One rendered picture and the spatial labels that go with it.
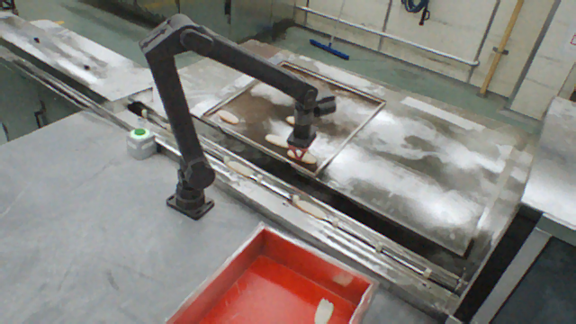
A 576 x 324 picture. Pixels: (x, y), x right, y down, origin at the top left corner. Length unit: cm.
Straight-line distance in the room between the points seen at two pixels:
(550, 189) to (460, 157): 73
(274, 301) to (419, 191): 56
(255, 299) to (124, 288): 31
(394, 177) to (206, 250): 61
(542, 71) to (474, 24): 85
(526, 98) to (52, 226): 405
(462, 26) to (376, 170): 352
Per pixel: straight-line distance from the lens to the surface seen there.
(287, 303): 99
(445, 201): 126
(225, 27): 407
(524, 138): 206
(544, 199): 69
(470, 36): 467
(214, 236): 112
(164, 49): 90
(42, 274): 112
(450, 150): 144
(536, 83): 437
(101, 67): 182
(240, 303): 98
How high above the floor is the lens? 164
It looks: 35 degrees down
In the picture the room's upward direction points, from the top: 9 degrees clockwise
